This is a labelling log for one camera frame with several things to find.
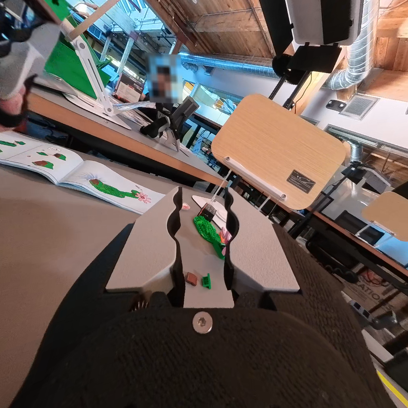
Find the white wall vent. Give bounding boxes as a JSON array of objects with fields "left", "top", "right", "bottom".
[{"left": 339, "top": 95, "right": 380, "bottom": 121}]

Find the clear acrylic board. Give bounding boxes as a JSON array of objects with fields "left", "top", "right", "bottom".
[{"left": 113, "top": 100, "right": 160, "bottom": 115}]

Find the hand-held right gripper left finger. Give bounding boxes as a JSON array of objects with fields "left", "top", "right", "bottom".
[{"left": 105, "top": 186, "right": 187, "bottom": 309}]

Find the wooden stick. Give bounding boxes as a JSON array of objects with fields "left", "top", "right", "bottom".
[{"left": 61, "top": 0, "right": 120, "bottom": 40}]

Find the green lego plant with flower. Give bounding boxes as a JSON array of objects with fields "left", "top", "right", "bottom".
[{"left": 193, "top": 215, "right": 233, "bottom": 259}]

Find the person's left hand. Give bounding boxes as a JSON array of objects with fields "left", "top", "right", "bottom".
[{"left": 0, "top": 89, "right": 29, "bottom": 132}]

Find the studio light on stand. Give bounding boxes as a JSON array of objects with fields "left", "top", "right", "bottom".
[{"left": 259, "top": 0, "right": 365, "bottom": 110}]

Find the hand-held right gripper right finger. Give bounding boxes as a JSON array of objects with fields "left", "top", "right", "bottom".
[{"left": 223, "top": 187, "right": 302, "bottom": 308}]

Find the white power strip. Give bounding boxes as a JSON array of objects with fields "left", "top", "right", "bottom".
[{"left": 351, "top": 298, "right": 372, "bottom": 322}]

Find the wooden board on white stand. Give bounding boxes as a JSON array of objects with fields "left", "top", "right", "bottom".
[
  {"left": 355, "top": 191, "right": 408, "bottom": 246},
  {"left": 191, "top": 93, "right": 348, "bottom": 224}
]

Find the green plastic bin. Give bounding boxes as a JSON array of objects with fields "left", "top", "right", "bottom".
[{"left": 44, "top": 0, "right": 110, "bottom": 99}]

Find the lego instruction booklet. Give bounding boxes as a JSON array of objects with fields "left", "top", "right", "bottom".
[{"left": 0, "top": 131, "right": 166, "bottom": 215}]

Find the white articulated stand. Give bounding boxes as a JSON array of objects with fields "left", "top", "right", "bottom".
[{"left": 62, "top": 38, "right": 133, "bottom": 130}]

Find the large silver duct elbow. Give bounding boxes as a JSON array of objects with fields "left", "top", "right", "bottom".
[{"left": 322, "top": 0, "right": 383, "bottom": 91}]

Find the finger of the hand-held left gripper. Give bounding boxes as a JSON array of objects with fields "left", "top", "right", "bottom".
[{"left": 0, "top": 32, "right": 62, "bottom": 100}]

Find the silver spiral air duct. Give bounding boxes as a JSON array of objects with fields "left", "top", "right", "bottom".
[{"left": 178, "top": 51, "right": 278, "bottom": 78}]

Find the small black box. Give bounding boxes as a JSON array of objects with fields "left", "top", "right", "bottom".
[{"left": 197, "top": 204, "right": 217, "bottom": 221}]

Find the black device on white stand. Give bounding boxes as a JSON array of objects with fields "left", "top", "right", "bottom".
[{"left": 140, "top": 110, "right": 180, "bottom": 153}]

